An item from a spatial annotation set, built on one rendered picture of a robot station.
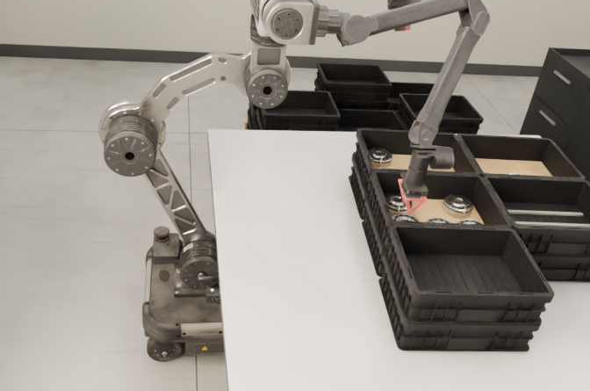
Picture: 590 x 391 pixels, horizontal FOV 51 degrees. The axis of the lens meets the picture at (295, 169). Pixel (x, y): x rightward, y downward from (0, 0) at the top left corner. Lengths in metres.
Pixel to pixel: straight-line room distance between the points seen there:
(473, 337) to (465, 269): 0.22
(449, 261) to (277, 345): 0.60
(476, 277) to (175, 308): 1.18
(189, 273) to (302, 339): 0.82
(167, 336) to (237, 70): 1.03
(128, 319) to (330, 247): 1.07
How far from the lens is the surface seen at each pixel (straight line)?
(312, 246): 2.12
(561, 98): 3.73
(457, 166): 2.43
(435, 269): 1.94
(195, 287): 2.56
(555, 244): 2.16
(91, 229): 3.30
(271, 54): 2.10
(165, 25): 5.04
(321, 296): 1.94
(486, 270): 2.00
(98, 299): 2.92
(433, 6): 1.91
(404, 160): 2.43
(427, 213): 2.16
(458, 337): 1.85
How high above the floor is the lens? 2.03
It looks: 32 degrees down
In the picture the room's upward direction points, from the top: 7 degrees clockwise
